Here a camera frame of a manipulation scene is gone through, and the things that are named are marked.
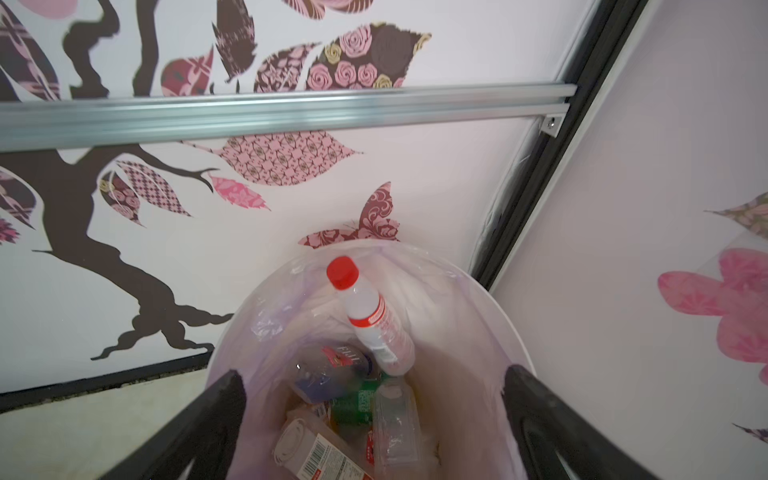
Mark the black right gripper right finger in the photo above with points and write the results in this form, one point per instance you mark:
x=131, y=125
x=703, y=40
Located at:
x=554, y=441

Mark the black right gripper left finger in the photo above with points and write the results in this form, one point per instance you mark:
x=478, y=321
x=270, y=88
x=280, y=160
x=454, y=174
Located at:
x=198, y=443

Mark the clear bottle green white label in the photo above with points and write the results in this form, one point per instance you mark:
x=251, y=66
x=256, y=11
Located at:
x=308, y=449

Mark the clear bottle pink blue label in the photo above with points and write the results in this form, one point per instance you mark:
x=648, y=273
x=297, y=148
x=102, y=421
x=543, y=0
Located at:
x=319, y=373

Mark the green Sprite bottle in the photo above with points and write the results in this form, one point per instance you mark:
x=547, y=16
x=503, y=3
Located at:
x=355, y=408

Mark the clear bottle red label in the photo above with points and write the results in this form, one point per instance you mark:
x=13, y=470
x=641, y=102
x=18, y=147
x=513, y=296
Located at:
x=369, y=446

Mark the white bottle red cap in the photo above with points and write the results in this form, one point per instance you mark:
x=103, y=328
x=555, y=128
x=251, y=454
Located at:
x=375, y=323

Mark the white bin purple bag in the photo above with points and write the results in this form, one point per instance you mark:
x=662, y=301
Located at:
x=464, y=345

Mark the aluminium rail back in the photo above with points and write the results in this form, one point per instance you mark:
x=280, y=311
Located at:
x=36, y=126

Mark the black right corner post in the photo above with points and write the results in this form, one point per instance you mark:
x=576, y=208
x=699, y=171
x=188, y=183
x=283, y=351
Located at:
x=595, y=55

